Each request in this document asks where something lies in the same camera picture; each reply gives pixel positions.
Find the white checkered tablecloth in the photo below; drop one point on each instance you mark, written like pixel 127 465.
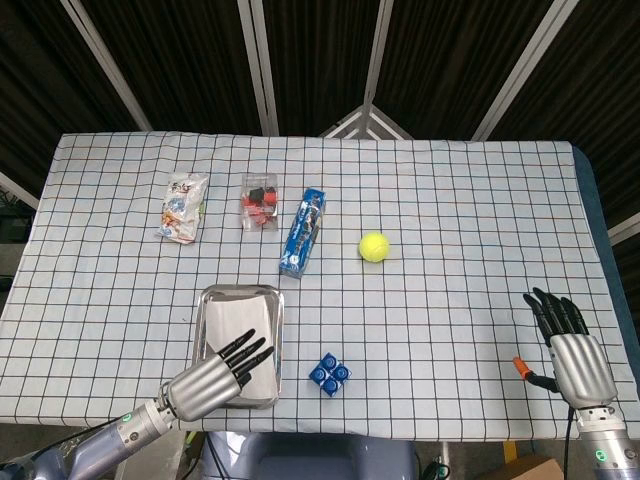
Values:
pixel 440 310

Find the yellow tennis ball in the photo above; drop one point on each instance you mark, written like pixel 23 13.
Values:
pixel 374 247

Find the clear box with red parts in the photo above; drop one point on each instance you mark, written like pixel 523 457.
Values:
pixel 260 202

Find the white partition frame post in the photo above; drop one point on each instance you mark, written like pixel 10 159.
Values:
pixel 522 70
pixel 377 50
pixel 260 65
pixel 107 67

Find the long blue carton box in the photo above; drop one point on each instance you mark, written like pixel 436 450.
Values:
pixel 302 235

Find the blue cube toy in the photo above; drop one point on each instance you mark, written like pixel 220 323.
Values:
pixel 329 375

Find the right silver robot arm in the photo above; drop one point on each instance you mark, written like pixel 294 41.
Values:
pixel 607 442

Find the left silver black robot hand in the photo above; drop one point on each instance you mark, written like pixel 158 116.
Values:
pixel 210 385

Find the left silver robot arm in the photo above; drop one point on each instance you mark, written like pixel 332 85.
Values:
pixel 137 427

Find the stainless steel tray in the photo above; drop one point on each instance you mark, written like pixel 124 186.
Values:
pixel 200 320

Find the white triangular metal frame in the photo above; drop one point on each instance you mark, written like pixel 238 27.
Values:
pixel 367 122

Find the white printed snack bag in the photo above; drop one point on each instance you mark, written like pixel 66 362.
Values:
pixel 182 210

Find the brown cardboard box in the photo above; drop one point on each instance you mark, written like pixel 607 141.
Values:
pixel 537 470

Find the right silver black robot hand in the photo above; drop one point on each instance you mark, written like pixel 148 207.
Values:
pixel 582 367

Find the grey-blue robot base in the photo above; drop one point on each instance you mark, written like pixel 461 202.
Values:
pixel 310 457

